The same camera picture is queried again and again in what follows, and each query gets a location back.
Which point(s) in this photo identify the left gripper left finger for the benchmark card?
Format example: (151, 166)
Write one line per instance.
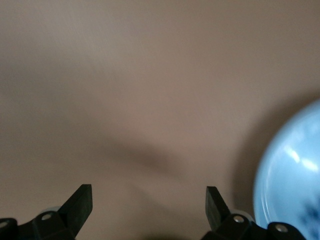
(67, 220)

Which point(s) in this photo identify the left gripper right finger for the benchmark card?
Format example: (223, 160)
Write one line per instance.
(225, 225)

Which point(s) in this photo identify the blue plate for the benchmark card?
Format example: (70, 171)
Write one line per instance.
(287, 162)

